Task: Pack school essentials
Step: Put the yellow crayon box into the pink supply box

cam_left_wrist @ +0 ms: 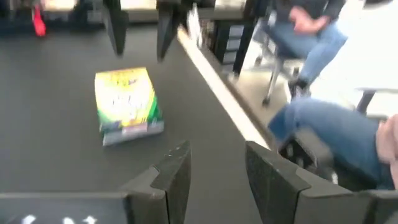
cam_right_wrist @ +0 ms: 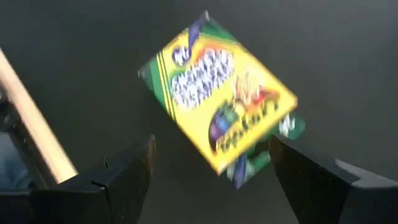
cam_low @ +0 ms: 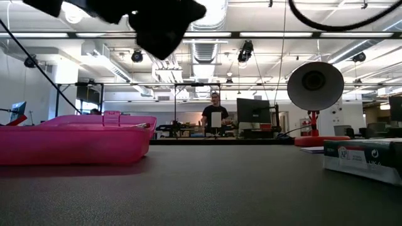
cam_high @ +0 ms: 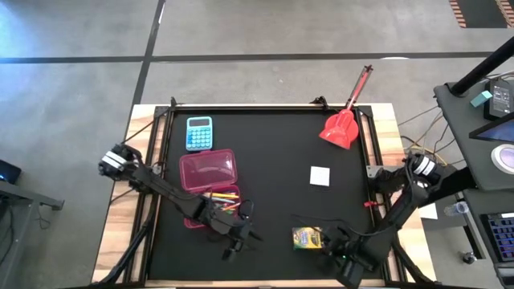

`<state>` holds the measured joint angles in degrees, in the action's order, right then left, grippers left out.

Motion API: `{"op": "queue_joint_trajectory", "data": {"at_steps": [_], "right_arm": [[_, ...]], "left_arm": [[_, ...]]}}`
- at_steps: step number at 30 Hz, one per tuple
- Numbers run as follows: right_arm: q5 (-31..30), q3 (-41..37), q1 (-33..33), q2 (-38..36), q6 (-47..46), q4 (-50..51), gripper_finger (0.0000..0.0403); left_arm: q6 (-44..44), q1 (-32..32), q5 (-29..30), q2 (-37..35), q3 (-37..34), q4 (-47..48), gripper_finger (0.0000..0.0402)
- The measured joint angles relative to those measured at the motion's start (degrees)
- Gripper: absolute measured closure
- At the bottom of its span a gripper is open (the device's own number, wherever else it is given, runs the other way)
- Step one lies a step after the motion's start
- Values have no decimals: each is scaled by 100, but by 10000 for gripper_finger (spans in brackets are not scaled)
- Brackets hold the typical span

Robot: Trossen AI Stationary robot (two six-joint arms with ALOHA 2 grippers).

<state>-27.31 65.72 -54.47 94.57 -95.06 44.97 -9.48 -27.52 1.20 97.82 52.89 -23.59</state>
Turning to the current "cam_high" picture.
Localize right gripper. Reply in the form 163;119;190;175
319;227;377;289

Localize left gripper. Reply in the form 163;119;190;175
206;207;264;263

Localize yellow green crayon box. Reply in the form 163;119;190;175
292;226;324;250

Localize white sticky note pad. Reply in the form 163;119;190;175
309;166;331;188

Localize pink plastic pencil case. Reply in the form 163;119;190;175
178;149;243;230

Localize black table mat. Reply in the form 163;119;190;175
148;108;382;281

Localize black table support strut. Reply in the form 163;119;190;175
371;206;437;287
96;192;161;287

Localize white paper sheet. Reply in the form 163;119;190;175
417;202;439;221

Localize light blue calculator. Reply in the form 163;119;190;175
186;116;214;152

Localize clear water bottle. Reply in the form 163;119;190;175
443;201;470;217

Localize black desk crossbar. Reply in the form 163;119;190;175
425;166;477;209

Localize dark keyboard shelf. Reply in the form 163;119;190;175
455;188;514;289

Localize dark grey side desk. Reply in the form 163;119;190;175
433;79;514;192

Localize backlit computer keyboard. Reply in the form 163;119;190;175
479;211;514;264

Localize white round puck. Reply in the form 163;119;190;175
491;143;514;176

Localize dark tablet screen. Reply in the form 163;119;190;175
469;122;514;144

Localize small teal block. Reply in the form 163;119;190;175
470;90;493;108

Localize black power adapter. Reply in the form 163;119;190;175
483;78;513;121

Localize black round pole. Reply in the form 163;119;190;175
451;35;514;97

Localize dark screen device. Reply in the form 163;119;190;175
0;159;22;185

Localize dark rug with striped edges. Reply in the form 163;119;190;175
448;0;514;29

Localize red dustpan with handle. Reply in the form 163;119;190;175
319;65;374;150

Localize black aluminium table frame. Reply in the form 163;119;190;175
142;103;393;284

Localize black taut cable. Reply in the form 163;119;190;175
122;120;156;144

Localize grey floor cable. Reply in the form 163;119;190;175
397;104;441;128

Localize grey metal desk frame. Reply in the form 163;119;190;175
0;180;65;289

